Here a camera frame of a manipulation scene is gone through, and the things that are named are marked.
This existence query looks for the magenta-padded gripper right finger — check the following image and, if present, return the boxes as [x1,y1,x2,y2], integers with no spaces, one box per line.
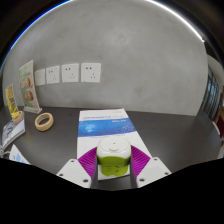
[129,145,172,189]

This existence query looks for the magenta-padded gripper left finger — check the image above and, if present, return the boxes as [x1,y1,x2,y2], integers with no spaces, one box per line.
[56,147,100,190]

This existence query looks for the green and white charger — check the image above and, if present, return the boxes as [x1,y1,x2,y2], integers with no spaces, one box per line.
[95,135,132,177]

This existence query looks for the white booklet with blue band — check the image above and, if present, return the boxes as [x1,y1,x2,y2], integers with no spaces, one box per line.
[76,108,154,181]

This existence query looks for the beige tape roll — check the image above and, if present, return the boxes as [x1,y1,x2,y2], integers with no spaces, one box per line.
[34,112,55,132]

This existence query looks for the grey printed booklet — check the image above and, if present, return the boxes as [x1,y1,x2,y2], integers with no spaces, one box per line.
[0,117,26,149]

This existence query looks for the black-framed glass partition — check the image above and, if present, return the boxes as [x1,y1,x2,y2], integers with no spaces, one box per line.
[199,63,224,124]

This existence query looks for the small sign with wooden base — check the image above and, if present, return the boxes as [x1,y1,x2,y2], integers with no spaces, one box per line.
[4,83,25,125]

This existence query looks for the large acrylic menu sign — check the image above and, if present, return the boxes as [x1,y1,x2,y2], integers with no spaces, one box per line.
[18,59,43,115]

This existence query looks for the white ceiling light strip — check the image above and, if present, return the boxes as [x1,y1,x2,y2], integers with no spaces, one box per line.
[0,0,205,71]

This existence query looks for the white wall socket plate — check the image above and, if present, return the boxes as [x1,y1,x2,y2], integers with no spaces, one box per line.
[61,63,80,84]
[45,65,61,85]
[80,62,102,83]

